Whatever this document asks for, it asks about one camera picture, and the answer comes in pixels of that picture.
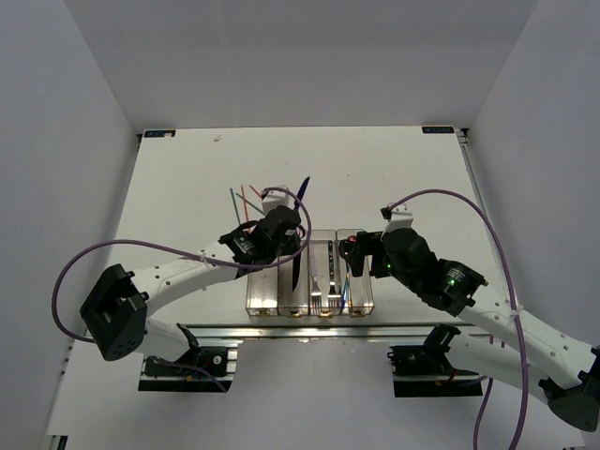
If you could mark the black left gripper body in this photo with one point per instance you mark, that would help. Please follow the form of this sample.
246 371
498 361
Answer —
283 248

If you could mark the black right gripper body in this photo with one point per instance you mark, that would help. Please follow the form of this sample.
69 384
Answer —
369 245

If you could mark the black spoon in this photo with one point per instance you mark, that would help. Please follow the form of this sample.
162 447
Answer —
348 247

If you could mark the black table knife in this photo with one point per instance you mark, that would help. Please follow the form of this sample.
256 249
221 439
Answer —
296 269

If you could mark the dark blue table knife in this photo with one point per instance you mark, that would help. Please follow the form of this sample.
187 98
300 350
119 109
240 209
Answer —
301 193

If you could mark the teal chopstick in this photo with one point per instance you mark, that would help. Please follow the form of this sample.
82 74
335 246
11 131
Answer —
251 205
235 206

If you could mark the dark patterned handle fork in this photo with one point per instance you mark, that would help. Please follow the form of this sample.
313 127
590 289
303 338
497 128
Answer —
333 295

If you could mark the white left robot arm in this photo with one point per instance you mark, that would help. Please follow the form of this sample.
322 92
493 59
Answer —
119 310

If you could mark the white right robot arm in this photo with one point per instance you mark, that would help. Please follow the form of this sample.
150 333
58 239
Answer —
563 371

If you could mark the orange chopstick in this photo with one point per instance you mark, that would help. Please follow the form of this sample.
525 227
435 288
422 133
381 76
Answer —
256 191
244 200

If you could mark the blue label sticker right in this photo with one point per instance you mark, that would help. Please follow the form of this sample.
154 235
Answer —
438 130

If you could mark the blue label sticker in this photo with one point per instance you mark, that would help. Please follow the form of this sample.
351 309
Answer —
159 133
438 130

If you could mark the blue label sticker left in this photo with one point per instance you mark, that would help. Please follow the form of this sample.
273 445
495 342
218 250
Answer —
159 133

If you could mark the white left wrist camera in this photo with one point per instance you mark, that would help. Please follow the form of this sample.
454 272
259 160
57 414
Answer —
272 199

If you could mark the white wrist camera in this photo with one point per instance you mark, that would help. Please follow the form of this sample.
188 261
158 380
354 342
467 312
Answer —
272 199
398 217

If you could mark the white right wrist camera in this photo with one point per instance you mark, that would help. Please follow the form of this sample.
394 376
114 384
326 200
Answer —
398 217

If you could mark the aluminium table edge rail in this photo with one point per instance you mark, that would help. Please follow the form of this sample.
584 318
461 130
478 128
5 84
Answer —
382 331

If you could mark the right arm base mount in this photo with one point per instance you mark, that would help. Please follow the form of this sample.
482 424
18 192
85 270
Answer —
423 370

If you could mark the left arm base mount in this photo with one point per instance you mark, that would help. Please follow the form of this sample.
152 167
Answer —
202 368

